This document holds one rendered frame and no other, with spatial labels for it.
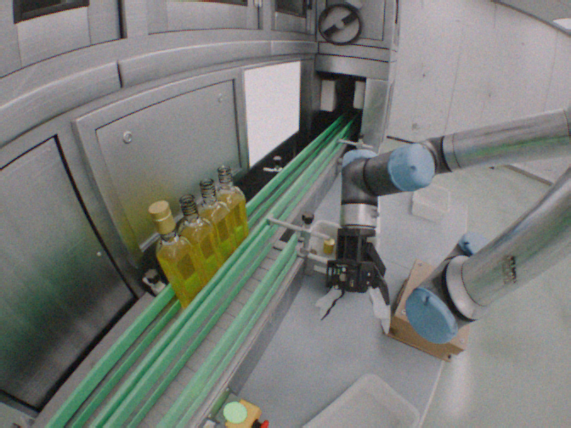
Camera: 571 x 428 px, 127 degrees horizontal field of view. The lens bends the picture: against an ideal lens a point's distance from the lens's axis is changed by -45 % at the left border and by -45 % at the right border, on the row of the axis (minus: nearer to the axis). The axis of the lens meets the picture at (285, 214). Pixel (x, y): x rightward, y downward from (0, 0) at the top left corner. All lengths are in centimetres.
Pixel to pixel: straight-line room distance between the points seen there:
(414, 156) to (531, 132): 21
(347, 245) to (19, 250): 58
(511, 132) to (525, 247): 19
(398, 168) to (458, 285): 21
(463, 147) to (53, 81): 67
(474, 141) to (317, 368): 59
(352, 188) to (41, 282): 61
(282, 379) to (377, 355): 25
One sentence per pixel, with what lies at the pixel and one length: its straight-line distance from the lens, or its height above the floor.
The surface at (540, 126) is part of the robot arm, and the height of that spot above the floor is 134.
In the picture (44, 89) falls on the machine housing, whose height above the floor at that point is 139.
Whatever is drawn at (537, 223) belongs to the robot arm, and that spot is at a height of 125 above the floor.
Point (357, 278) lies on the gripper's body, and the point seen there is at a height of 103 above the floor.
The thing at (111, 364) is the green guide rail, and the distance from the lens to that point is 56.
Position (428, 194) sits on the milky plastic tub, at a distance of 132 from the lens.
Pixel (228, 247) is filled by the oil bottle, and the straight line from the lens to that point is 57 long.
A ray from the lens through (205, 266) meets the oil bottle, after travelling 51.
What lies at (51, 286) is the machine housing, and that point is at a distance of 56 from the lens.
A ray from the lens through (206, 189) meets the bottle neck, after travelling 48.
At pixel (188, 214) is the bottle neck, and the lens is 46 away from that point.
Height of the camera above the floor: 138
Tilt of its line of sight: 38 degrees down
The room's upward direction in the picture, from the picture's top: straight up
